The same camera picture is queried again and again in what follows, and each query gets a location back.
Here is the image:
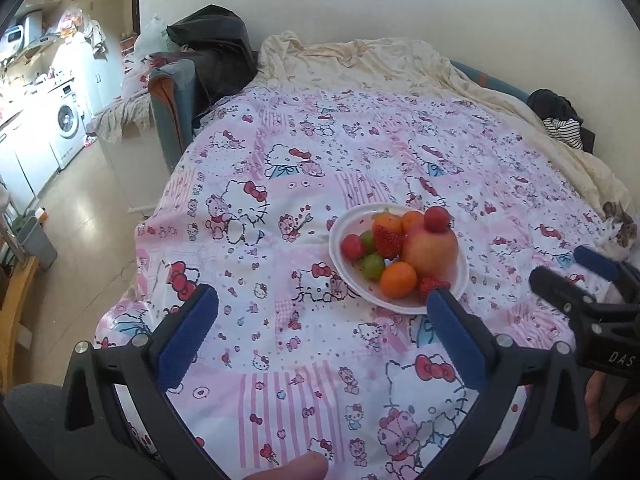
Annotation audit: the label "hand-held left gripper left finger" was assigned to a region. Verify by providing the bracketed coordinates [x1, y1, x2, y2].
[62, 284, 241, 480]

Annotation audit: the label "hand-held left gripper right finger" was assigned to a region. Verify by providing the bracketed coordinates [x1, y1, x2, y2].
[420, 287, 594, 480]

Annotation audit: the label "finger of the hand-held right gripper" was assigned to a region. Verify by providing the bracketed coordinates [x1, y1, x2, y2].
[529, 266, 598, 313]
[573, 245, 640, 288]

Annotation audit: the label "red strawberry with green leaves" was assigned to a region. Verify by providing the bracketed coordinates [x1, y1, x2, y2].
[418, 275, 452, 304]

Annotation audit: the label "red yellow apple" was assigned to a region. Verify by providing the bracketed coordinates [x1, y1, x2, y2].
[403, 223, 460, 281]

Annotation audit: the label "large green plum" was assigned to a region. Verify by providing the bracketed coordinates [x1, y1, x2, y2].
[361, 253, 386, 281]

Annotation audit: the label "large red strawberry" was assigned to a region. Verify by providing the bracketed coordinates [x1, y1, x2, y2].
[373, 223, 404, 261]

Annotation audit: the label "small round red strawberry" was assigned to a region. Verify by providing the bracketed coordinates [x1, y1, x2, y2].
[424, 205, 450, 233]

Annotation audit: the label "white pink-speckled plate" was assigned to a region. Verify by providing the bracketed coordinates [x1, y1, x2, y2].
[328, 203, 470, 315]

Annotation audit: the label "small orange with green stem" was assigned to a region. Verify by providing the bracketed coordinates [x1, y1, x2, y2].
[371, 209, 404, 235]

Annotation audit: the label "person's right hand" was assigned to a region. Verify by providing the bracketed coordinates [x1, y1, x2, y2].
[584, 372, 640, 443]

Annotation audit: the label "person's left hand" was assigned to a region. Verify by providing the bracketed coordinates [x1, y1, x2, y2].
[240, 452, 329, 480]

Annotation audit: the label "tabby cat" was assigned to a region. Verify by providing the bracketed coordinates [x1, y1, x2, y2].
[602, 201, 638, 261]

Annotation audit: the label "striped black white garment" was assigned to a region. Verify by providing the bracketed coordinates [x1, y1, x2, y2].
[543, 117, 585, 151]

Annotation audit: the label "wooden chair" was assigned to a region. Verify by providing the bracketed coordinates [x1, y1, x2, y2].
[0, 255, 41, 393]

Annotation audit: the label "grey waste bin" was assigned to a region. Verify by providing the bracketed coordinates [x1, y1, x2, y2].
[19, 215, 58, 271]

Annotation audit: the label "white storage box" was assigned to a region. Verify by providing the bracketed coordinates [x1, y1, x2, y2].
[97, 125, 168, 218]

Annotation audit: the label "pink cartoon printed blanket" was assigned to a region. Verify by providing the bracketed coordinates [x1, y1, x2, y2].
[97, 85, 613, 480]

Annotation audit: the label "beige ruffled cloth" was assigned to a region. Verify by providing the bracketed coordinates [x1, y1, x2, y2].
[92, 95, 158, 143]

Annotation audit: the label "teal orange sofa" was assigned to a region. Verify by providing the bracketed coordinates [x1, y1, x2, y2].
[147, 57, 198, 173]

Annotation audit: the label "white kitchen cabinets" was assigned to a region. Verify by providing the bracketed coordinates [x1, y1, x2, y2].
[0, 37, 123, 206]

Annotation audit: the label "white washing machine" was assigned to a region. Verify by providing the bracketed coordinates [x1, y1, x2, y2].
[46, 82, 87, 168]

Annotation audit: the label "cream floral blanket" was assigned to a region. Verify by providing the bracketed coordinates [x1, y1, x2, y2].
[256, 31, 632, 221]

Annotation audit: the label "black plastic bag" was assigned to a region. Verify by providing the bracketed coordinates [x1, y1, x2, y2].
[166, 4, 258, 128]

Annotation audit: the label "white plastic bag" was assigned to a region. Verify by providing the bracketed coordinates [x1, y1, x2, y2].
[132, 15, 176, 61]

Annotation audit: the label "hanging grey cloth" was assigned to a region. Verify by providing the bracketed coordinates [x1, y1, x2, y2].
[82, 19, 108, 58]

